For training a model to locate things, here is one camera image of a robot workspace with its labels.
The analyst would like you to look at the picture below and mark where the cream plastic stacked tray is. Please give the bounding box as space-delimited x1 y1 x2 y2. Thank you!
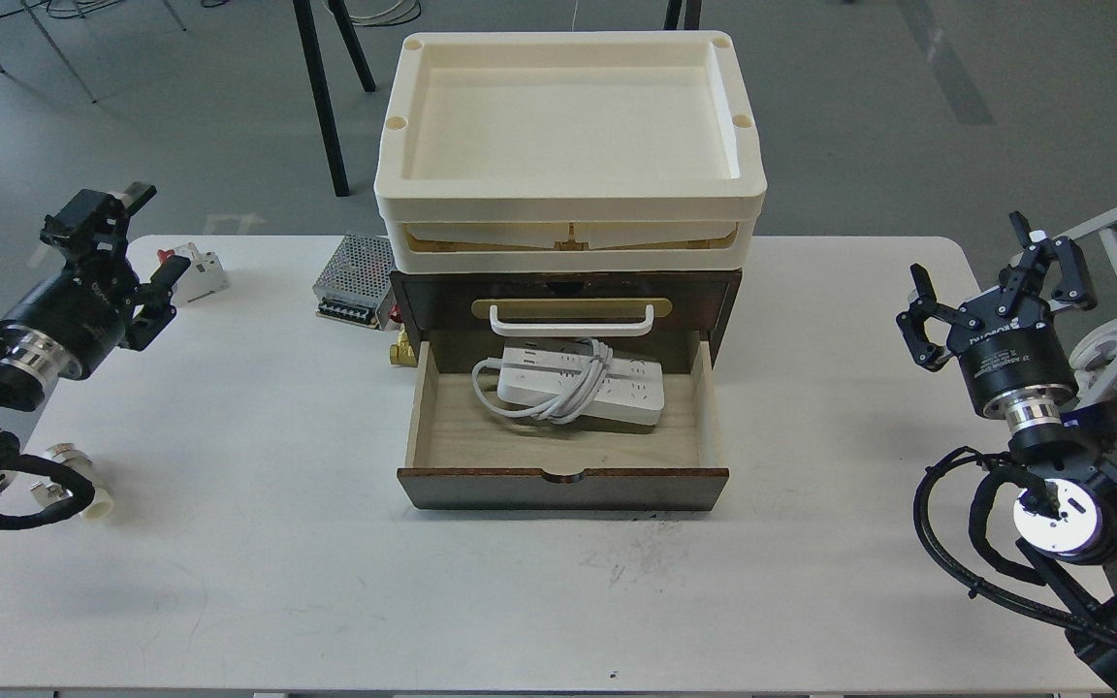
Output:
375 30 767 274

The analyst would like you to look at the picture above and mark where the metal mesh power supply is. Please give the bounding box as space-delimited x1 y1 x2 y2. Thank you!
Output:
313 235 400 331

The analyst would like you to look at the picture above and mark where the black table leg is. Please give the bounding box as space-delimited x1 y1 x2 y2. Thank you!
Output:
292 0 378 198

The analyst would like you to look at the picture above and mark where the white drawer handle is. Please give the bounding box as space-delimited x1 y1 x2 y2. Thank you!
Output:
489 303 655 337

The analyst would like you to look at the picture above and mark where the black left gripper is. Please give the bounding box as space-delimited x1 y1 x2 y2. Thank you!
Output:
0 181 192 381

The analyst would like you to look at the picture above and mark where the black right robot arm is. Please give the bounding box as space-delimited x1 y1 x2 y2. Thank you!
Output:
896 211 1117 695

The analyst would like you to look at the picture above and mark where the brass fitting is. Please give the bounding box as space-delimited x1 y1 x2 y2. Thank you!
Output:
386 324 418 367

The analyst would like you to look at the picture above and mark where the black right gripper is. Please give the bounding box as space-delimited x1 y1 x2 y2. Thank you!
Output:
896 211 1098 419

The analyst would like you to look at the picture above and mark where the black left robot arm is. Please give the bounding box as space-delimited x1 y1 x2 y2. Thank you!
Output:
0 182 190 530

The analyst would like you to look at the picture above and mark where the open wooden drawer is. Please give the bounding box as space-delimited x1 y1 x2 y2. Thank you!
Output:
398 331 731 511

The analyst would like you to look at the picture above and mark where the white power strip with cable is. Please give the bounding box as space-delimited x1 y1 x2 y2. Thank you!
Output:
471 337 665 426

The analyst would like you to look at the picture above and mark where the white circuit breaker red switch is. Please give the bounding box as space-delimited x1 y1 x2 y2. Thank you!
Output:
156 242 230 306

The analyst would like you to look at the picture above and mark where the metal valve white cap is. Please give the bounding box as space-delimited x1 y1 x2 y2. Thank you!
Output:
28 442 114 522

